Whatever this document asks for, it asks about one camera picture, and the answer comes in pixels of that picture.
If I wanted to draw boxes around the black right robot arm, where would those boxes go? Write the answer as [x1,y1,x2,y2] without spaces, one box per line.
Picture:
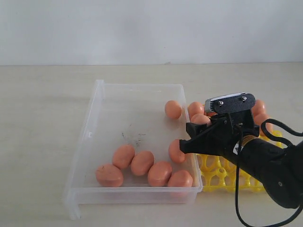
[179,110,303,209]

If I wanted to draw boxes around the brown egg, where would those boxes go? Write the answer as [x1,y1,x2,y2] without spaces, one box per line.
[191,113,211,125]
[187,102,204,118]
[130,150,154,176]
[112,144,135,169]
[147,161,172,187]
[164,100,182,120]
[253,113,274,138]
[168,139,186,164]
[251,99,266,116]
[168,170,193,187]
[95,164,124,187]

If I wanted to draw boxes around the yellow plastic egg tray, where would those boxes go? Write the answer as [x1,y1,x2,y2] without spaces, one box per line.
[188,101,288,192]

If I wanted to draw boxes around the clear plastic storage box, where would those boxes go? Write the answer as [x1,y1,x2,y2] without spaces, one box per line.
[63,80,203,220]

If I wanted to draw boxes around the black camera cable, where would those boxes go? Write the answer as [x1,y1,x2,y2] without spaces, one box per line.
[234,118,303,227]

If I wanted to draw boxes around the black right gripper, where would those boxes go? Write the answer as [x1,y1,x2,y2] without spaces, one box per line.
[179,110,259,163]

